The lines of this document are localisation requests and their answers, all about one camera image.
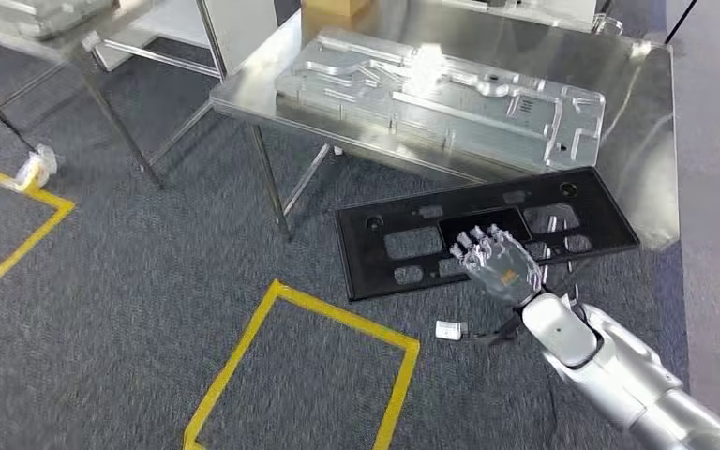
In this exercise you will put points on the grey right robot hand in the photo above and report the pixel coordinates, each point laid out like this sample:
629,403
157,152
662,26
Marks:
503,267

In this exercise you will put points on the black plastic plate bracket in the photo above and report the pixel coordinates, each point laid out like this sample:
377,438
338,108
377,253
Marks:
360,261

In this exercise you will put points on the stainless steel workbench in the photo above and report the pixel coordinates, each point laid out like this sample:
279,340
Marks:
646,124

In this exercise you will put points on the stamped sheet metal panel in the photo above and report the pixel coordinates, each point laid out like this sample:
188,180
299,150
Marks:
24,15
459,112

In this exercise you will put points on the white desk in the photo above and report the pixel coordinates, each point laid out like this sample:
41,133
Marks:
552,12

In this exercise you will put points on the black pole grey base stanchion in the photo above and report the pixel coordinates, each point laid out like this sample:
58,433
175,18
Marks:
681,22

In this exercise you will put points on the brown cardboard box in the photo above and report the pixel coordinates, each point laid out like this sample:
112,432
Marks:
335,7

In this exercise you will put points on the white cabinet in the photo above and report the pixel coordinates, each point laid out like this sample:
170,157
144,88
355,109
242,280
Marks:
242,25

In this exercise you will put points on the crumpled clear plastic bundle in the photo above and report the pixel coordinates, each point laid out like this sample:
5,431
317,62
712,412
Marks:
40,164

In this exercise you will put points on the stainless steel table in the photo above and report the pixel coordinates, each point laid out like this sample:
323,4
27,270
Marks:
68,48

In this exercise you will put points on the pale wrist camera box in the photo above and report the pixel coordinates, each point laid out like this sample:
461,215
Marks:
449,330

